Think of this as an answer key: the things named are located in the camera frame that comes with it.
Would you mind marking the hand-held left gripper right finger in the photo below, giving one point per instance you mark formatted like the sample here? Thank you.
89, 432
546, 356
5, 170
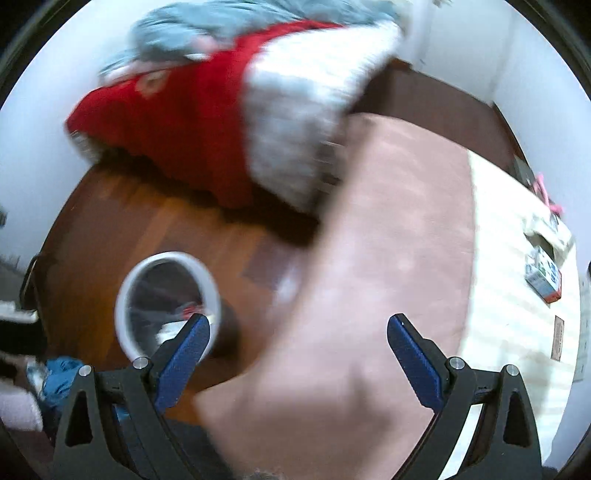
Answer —
415, 364

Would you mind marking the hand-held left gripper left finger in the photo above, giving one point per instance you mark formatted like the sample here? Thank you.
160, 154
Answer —
182, 360

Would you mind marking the black bin with white rim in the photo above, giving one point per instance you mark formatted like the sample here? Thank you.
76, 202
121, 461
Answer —
138, 281

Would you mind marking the pink table cloth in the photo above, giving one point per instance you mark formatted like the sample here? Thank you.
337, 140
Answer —
378, 258

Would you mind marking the blue cloth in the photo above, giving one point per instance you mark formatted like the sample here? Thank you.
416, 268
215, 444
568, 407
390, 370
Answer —
60, 378

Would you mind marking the brown card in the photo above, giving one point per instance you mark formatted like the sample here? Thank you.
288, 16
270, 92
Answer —
558, 337

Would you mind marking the blue white milk carton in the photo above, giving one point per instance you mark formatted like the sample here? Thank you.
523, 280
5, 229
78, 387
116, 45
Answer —
544, 274

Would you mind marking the pale pink cloth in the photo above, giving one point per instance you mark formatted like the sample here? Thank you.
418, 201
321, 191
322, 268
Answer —
18, 408

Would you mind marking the crumpled silver white packet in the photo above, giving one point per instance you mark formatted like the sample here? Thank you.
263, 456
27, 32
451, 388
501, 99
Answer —
547, 230

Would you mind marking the pink plush toy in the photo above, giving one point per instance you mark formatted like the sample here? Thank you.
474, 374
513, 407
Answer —
547, 196

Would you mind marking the cardboard box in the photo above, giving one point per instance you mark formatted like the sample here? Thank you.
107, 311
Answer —
522, 173

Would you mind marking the grey white checkered sheet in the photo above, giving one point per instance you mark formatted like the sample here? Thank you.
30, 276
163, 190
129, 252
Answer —
300, 115

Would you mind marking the white door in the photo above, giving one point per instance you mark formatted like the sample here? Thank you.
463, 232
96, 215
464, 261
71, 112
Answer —
461, 46

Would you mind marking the dark curved frame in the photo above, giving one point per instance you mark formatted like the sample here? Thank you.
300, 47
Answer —
27, 281

